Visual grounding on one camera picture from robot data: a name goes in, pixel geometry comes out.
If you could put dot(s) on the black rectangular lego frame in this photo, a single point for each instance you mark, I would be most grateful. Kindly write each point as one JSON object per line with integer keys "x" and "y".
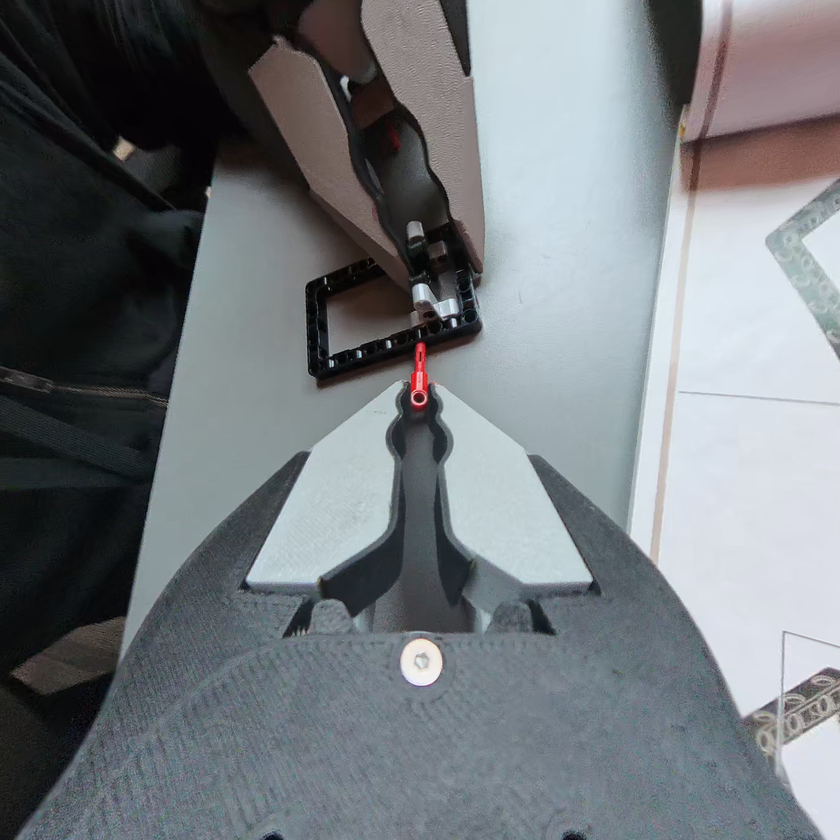
{"x": 367, "y": 354}

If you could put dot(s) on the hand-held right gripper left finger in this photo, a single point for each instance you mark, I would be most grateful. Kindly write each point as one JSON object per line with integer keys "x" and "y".
{"x": 329, "y": 510}

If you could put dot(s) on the lego instruction booklet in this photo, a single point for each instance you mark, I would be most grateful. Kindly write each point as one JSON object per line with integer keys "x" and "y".
{"x": 755, "y": 460}

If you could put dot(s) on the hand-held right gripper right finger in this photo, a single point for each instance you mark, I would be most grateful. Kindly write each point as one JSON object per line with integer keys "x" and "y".
{"x": 511, "y": 510}

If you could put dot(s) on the small red lego piece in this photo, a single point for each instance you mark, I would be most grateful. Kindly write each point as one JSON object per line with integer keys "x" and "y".
{"x": 418, "y": 395}

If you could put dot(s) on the person's black jacket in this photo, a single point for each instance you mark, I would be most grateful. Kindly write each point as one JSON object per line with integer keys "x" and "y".
{"x": 66, "y": 260}

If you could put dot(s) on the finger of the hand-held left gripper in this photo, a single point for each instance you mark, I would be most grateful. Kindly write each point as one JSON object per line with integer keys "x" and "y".
{"x": 308, "y": 119}
{"x": 440, "y": 97}

